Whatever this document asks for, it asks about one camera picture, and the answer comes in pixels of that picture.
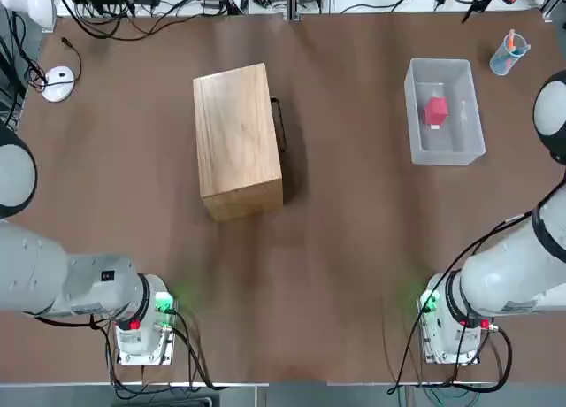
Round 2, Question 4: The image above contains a wooden drawer cabinet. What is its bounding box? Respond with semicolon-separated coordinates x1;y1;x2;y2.
192;62;285;224

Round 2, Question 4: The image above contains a white desk lamp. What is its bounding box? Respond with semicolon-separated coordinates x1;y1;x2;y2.
0;0;77;104

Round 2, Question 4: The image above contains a red bag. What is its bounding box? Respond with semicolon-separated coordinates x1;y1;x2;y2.
423;96;449;131

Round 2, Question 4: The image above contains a black lamp cable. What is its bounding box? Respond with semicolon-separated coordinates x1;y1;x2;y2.
59;36;84;88

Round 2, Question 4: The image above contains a wooden drawer with black handle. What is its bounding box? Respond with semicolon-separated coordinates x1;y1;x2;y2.
270;96;289;153

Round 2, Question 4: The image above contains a black arm base cable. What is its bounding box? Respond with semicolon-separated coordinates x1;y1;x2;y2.
88;307;227;391
387;216;515;395

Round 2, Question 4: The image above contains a black left arm base cable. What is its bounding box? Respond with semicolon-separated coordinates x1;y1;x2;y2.
88;307;227;391

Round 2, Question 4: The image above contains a clear plastic box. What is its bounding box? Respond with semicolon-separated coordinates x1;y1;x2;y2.
403;57;487;166

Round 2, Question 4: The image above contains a clear cup with pens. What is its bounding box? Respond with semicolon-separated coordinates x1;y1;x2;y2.
488;28;532;77

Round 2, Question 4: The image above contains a black right arm base cable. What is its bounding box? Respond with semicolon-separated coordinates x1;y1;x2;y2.
387;216;515;395

